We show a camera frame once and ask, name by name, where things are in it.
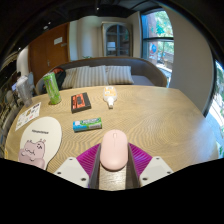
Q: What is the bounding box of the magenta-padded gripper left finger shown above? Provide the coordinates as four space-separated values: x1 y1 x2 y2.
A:
53 143 102 190

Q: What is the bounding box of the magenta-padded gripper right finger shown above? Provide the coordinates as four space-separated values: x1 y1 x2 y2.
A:
127 143 175 190

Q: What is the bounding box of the pink computer mouse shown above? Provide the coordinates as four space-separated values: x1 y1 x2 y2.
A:
99 129 129 172

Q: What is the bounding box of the white mouse pad pink hippo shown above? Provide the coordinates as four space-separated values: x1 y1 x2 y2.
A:
18 116 63 171

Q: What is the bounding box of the green blue gum pack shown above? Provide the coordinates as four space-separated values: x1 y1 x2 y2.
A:
72 116 103 133

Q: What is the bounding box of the black box with orange print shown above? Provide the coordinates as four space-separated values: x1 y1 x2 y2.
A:
70 92 92 114

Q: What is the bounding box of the white sticker sheet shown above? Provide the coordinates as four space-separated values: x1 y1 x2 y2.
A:
14 101 42 132

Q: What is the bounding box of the white tube with orange label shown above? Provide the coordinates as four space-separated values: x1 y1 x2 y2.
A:
102 85 118 110

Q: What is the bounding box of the green drink can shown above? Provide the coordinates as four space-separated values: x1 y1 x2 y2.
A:
42 72 62 106

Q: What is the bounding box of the black backpack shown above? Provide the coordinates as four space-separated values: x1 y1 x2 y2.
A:
51 67 67 90

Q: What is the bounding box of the grey curved sofa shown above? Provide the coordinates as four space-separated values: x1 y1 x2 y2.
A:
34 55 169 96

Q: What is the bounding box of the brown wooden door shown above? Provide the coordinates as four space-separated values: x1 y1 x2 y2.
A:
28 22 71 86

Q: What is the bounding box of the dark-framed window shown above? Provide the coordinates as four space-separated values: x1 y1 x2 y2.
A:
140 9 175 82

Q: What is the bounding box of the glass-door cabinet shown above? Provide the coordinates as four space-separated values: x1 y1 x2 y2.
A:
101 21 133 58

